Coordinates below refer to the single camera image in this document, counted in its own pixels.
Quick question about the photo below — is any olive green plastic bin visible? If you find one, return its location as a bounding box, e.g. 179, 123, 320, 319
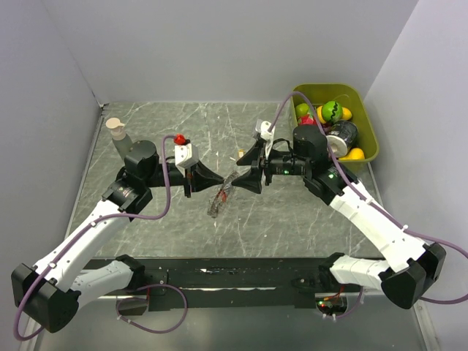
294, 83, 380, 179

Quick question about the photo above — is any red tagged key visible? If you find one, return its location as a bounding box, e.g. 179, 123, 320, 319
215, 189, 227, 203

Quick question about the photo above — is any black tin can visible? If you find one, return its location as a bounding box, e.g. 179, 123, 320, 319
326, 120, 358, 158

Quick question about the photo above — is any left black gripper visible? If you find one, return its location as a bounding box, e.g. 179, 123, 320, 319
144, 159, 224, 197

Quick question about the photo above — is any red dragon fruit toy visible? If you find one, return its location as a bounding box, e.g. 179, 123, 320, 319
298, 114, 317, 125

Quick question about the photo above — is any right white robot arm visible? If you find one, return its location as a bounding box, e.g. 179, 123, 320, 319
233, 121, 446, 309

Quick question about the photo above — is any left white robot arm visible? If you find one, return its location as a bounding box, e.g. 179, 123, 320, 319
11, 135, 224, 341

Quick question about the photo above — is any green watermelon toy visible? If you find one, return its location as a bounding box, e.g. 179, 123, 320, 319
321, 100, 343, 124

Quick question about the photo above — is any grey bottle with beige cap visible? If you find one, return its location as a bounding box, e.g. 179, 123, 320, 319
105, 118, 133, 160

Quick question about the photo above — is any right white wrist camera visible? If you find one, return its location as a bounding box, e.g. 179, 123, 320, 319
254, 119, 275, 158

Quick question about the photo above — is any green lime toy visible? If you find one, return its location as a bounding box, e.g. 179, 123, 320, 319
295, 103, 310, 118

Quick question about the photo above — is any yellow banana toy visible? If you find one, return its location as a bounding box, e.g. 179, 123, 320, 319
339, 148, 366, 161

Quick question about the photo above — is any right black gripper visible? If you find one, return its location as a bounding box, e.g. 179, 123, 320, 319
231, 140, 310, 194

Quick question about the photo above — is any yellow lemon toy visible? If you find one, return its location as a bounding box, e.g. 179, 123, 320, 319
341, 107, 352, 121

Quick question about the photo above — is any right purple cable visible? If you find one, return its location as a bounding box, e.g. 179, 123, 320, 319
268, 91, 468, 323

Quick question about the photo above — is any black mounting base plate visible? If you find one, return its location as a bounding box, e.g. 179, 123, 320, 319
83, 257, 366, 312

